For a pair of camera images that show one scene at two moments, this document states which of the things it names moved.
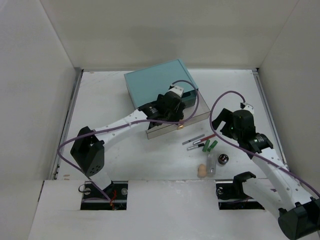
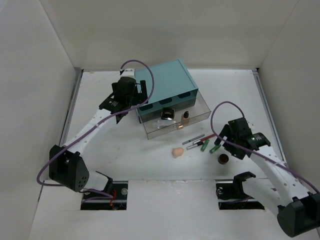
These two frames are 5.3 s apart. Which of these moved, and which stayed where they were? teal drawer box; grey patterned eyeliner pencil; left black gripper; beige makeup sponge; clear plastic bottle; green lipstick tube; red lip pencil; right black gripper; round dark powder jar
Moved: left black gripper; beige makeup sponge; green lipstick tube; right black gripper; clear plastic bottle
Stayed: teal drawer box; round dark powder jar; grey patterned eyeliner pencil; red lip pencil
